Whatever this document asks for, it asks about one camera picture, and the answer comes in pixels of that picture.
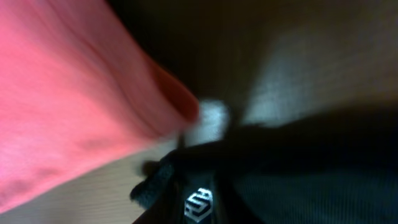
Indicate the red orange t-shirt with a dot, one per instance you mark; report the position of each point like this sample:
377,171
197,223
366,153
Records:
77,92

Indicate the black garment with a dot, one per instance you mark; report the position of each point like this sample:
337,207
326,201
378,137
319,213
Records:
334,167

